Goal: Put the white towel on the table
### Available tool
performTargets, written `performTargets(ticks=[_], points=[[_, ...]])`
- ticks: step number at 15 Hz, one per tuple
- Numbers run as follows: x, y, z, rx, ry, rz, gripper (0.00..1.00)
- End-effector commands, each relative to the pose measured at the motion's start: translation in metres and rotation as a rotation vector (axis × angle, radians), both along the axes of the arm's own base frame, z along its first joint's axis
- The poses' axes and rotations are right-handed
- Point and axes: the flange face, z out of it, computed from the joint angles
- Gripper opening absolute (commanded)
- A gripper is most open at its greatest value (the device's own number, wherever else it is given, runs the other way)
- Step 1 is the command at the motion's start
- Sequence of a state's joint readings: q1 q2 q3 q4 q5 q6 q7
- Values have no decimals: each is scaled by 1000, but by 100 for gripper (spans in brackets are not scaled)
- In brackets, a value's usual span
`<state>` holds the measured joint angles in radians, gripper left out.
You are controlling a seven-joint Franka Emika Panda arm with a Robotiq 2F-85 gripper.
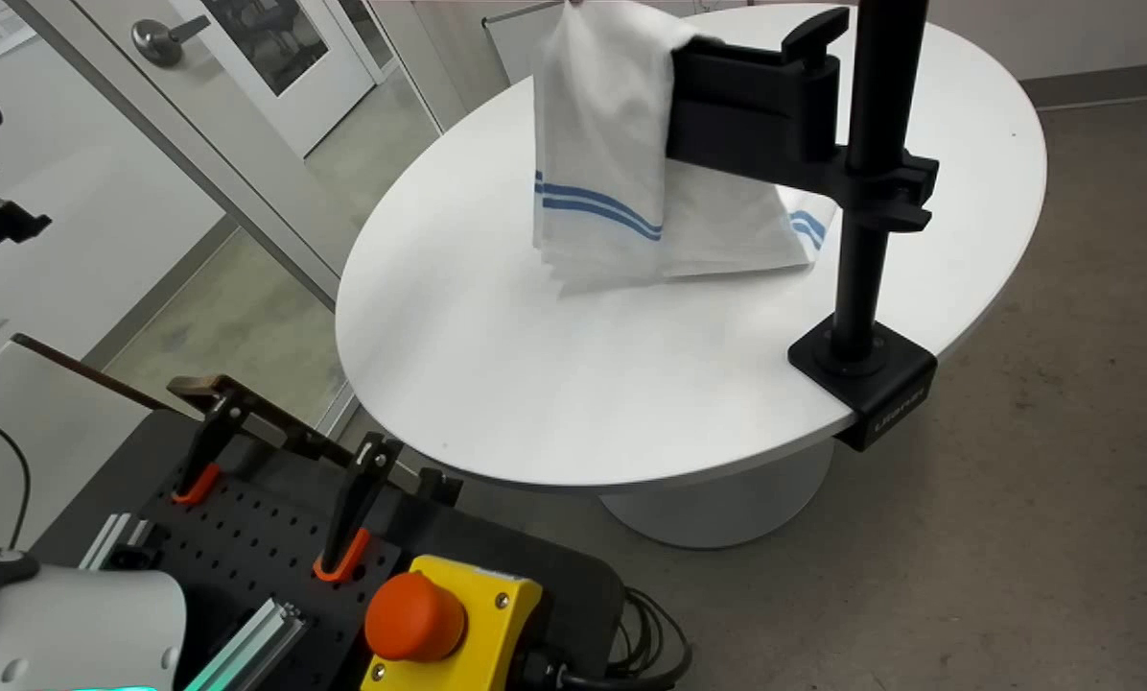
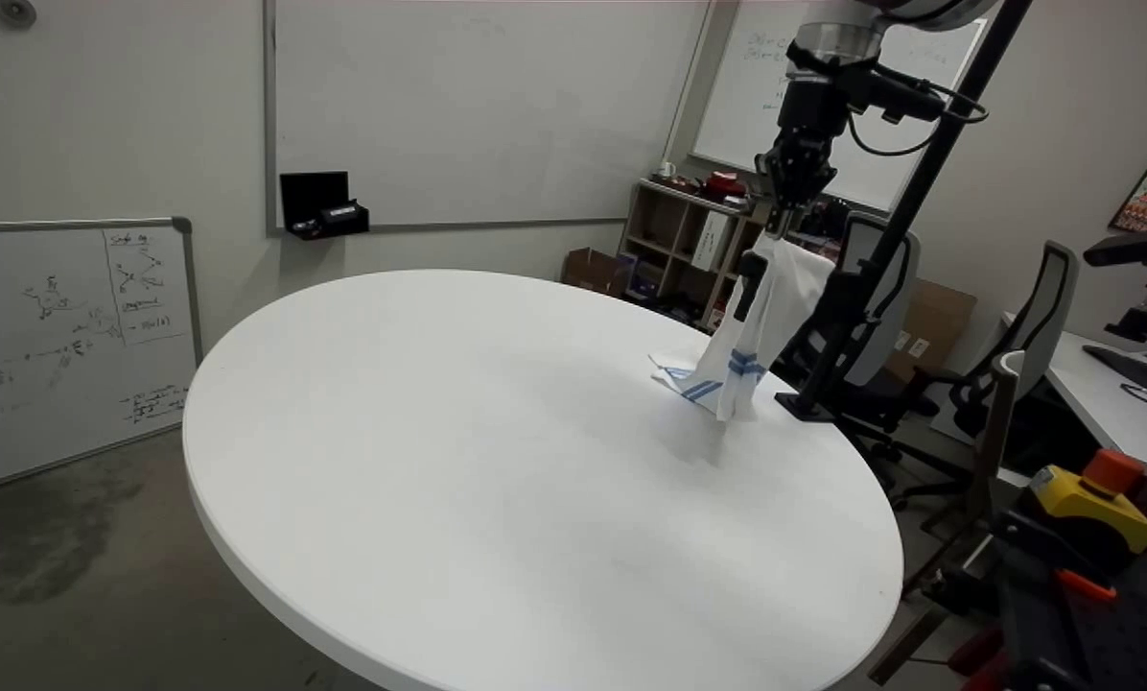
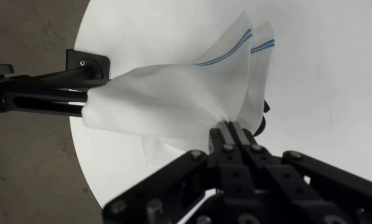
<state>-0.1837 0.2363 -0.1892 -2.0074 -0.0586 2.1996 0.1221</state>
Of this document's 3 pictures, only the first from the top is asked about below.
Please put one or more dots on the yellow emergency stop box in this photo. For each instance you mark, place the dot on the yellow emergency stop box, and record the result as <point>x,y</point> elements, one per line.
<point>469,634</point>

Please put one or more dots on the white door with window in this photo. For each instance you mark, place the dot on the white door with window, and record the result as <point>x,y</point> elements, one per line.
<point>278,80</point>

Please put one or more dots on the silver aluminium extrusion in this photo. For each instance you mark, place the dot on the silver aluminium extrusion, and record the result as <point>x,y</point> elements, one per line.
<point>112,538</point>
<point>249,648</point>

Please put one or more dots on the black perforated cart top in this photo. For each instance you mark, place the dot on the black perforated cart top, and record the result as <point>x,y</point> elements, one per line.
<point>266,538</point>

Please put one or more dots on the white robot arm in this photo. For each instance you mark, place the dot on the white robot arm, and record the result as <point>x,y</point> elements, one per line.
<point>75,629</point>

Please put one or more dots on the white table pedestal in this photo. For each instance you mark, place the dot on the white table pedestal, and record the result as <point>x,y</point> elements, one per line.
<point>725,503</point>

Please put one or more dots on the white towel with blue stripes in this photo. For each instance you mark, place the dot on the white towel with blue stripes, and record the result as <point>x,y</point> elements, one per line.
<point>604,140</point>

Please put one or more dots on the black orange bar clamp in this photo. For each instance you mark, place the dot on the black orange bar clamp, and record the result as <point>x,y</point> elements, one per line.
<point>354,513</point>
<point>207,446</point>

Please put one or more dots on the black camera stand with clamp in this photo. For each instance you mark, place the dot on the black camera stand with clamp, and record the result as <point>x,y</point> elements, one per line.
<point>881,118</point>

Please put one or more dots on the brown wooden board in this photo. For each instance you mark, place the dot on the brown wooden board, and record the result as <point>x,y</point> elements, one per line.
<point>271,412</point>

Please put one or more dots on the black camera on stand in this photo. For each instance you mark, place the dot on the black camera on stand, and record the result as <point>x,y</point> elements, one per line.
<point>749,103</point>

